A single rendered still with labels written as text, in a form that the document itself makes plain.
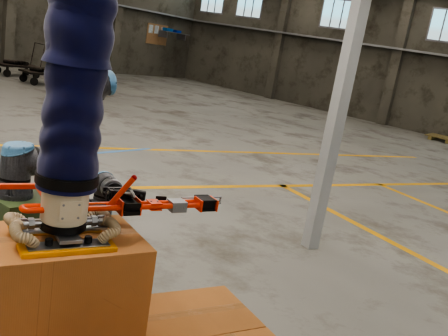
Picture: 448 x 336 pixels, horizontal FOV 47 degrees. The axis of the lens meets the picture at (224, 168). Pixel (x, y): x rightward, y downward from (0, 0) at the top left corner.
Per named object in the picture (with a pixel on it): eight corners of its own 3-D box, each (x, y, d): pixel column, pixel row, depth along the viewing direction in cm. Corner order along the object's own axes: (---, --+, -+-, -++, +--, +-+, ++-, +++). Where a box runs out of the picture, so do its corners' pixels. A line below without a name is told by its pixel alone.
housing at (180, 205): (172, 213, 213) (173, 203, 212) (165, 208, 219) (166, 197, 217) (187, 213, 217) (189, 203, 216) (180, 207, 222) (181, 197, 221)
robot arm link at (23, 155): (-7, 173, 260) (-3, 139, 256) (27, 172, 272) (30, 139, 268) (5, 181, 249) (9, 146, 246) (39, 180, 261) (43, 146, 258)
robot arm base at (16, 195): (-15, 192, 259) (-14, 173, 257) (19, 188, 275) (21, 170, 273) (6, 203, 249) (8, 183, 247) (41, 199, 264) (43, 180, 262)
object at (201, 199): (200, 212, 219) (202, 201, 218) (192, 206, 225) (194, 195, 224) (217, 211, 223) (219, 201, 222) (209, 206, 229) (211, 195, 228)
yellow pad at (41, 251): (21, 260, 175) (22, 246, 173) (15, 248, 183) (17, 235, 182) (117, 252, 193) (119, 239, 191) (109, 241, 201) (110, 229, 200)
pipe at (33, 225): (20, 247, 175) (21, 232, 174) (8, 221, 196) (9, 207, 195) (117, 241, 193) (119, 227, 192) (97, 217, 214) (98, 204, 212)
